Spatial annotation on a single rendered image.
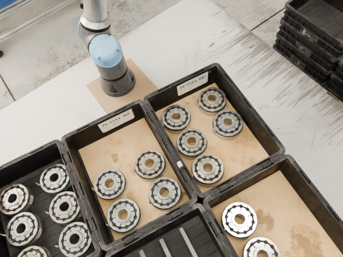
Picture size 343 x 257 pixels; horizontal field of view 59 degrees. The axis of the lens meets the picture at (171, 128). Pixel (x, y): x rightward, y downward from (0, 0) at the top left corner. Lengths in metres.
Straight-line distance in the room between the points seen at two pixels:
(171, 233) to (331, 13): 1.54
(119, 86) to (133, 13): 1.54
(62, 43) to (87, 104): 1.39
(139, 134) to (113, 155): 0.12
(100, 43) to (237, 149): 0.63
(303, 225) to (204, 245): 0.30
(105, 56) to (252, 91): 0.61
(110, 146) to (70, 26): 1.86
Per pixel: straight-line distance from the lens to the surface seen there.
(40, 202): 1.11
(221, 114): 1.06
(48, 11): 2.82
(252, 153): 1.04
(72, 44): 2.66
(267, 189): 1.01
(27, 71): 2.65
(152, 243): 0.97
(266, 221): 0.98
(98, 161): 1.08
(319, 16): 1.99
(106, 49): 1.17
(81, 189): 0.97
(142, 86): 1.31
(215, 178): 0.97
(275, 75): 1.38
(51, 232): 1.07
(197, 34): 1.51
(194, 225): 0.96
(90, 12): 1.22
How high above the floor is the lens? 1.78
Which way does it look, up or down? 62 degrees down
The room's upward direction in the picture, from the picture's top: 12 degrees counter-clockwise
